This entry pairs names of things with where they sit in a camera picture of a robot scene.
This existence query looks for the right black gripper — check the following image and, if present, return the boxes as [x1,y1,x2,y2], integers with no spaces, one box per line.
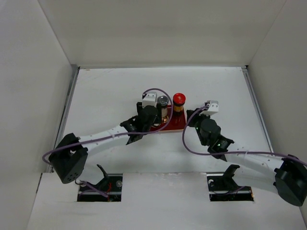
[187,108,212,146]

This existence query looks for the grey-cap white salt shaker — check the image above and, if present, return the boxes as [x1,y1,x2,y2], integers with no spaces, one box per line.
[157,95,169,123]

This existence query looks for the tall red-cap sauce bottle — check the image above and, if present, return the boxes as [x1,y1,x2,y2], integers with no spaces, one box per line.
[173,92,186,113]

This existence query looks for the black-cap white bottle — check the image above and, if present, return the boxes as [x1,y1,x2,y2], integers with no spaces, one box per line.
[151,121,161,128]

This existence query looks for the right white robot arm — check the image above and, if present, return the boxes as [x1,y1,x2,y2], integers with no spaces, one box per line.
[186,107,307,207]

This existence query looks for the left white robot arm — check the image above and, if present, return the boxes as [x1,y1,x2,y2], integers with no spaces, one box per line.
[48,103,161,191]

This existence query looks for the red rectangular tray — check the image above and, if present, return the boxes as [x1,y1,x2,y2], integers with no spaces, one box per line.
[150,105,187,132]

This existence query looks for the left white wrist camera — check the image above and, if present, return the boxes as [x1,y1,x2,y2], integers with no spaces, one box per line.
[142,91,157,108]

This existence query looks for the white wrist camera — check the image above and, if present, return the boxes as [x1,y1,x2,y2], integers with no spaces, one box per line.
[142,91,157,108]
[201,100,219,116]

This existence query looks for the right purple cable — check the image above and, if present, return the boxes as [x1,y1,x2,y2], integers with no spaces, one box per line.
[181,103,307,166]

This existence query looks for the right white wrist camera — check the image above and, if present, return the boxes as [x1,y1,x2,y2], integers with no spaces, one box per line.
[201,100,219,116]

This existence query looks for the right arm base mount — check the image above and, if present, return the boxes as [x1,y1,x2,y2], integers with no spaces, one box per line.
[207,164,254,202]

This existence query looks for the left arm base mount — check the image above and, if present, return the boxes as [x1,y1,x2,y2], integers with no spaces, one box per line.
[75,164,123,202]

